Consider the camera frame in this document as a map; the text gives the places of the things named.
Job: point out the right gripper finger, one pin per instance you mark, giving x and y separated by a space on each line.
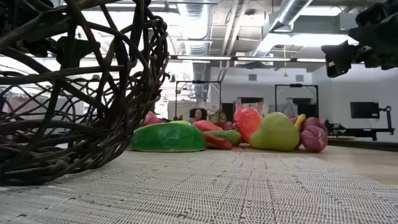
339 59

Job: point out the yellow banana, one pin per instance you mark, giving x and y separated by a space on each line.
300 121

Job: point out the large purple grape bunch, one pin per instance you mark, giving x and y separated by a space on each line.
314 138

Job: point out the green pear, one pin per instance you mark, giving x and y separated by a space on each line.
273 133

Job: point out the red-orange mango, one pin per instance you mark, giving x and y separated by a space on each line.
247 123

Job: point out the small red grape bunch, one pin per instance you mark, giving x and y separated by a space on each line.
219 117

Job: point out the green cucumber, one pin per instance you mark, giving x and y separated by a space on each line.
228 135

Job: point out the red chili pepper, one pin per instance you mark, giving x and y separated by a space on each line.
217 143

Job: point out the red bell pepper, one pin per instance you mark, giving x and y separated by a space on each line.
205 126

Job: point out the watermelon slice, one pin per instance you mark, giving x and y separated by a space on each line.
168 138

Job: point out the yellow hanging pendant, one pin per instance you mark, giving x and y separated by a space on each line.
285 74

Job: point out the black monitor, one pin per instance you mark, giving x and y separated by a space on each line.
363 109

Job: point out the black monitor stand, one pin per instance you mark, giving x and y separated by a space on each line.
360 132

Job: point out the person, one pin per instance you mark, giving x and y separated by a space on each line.
198 114

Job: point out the grey woven placemat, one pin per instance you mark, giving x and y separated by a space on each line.
217 193

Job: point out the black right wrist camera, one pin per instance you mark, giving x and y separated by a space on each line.
371 14

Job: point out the black rig frame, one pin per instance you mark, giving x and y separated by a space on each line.
199 81
295 85

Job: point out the silver ventilation duct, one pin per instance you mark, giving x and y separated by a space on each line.
289 12

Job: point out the black metal table frame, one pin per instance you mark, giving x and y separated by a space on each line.
357 145

